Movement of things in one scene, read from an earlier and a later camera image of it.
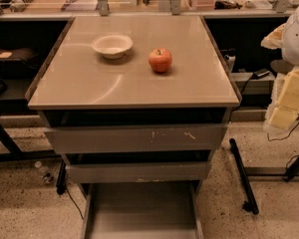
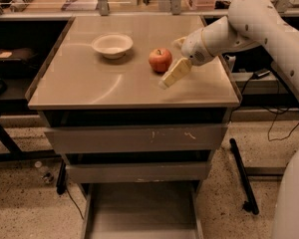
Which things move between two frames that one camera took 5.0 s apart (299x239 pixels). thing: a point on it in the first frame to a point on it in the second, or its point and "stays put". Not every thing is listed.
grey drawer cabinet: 137,106 stays put
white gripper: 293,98 to 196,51
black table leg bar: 251,204 stays put
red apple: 159,59 stays put
